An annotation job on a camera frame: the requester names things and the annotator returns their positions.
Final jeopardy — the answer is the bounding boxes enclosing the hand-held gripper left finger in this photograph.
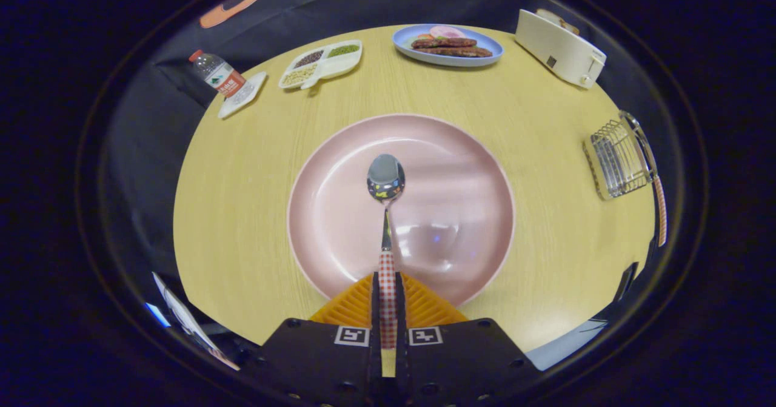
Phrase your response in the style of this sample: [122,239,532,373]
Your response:
[258,272,383,406]

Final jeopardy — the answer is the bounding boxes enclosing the blue plate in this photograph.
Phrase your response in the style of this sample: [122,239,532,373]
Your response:
[392,24,504,67]

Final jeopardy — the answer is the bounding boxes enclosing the wire cutlery rack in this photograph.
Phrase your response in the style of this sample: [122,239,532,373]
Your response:
[583,110,658,201]

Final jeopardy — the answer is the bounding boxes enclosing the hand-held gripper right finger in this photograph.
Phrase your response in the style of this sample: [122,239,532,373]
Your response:
[395,272,543,406]

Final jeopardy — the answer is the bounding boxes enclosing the fork with checkered handle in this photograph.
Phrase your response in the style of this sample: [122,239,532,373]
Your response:
[651,173,668,247]

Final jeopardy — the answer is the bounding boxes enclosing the white toaster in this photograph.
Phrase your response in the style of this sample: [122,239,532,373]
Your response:
[515,9,607,89]

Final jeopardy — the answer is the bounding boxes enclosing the white divided snack tray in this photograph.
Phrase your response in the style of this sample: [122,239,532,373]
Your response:
[278,39,363,90]

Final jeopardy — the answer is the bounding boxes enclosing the brown meat patty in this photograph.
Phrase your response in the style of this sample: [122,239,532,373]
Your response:
[411,37,478,49]
[414,45,493,58]

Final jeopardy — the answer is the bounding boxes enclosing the spoon with checkered handle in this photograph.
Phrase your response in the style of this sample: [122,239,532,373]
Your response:
[366,153,406,350]

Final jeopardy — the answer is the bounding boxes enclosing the plastic water bottle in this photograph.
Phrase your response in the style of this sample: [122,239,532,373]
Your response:
[189,50,247,98]

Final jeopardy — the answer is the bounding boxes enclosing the pink plate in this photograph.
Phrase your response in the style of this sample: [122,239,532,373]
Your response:
[287,113,517,308]

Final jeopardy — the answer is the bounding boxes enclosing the white square coaster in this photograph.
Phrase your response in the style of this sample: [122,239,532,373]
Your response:
[218,71,268,119]

